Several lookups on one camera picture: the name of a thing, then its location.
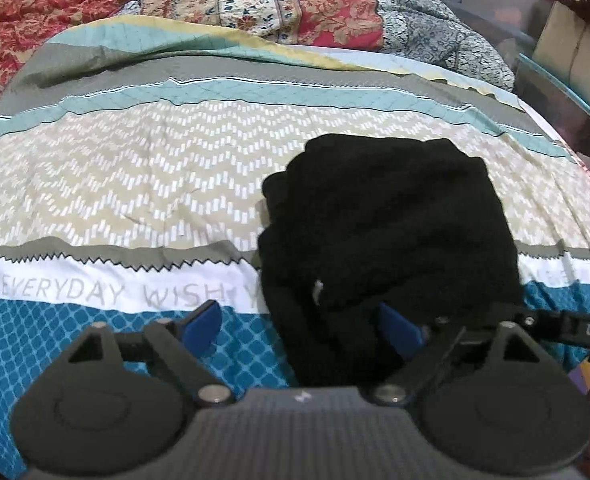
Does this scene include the floral patchwork quilt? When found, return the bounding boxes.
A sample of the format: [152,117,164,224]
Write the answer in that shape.
[0,0,517,102]

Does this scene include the black pants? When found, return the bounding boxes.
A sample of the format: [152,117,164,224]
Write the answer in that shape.
[256,132,523,388]

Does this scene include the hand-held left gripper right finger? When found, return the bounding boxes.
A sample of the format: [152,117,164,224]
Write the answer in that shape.
[372,302,543,407]

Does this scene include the cardboard box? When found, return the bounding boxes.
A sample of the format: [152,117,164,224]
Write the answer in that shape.
[532,0,590,113]

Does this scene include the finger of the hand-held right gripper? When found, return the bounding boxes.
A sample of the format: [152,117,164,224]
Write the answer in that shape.
[492,303,538,332]

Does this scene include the striped printed bedsheet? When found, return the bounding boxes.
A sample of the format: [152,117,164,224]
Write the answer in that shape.
[0,12,590,480]

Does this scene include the teal-rimmed plastic storage bin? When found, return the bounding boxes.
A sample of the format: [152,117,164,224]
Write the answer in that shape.
[514,54,590,153]

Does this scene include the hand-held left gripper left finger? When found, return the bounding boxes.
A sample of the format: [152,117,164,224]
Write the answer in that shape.
[67,300,237,408]

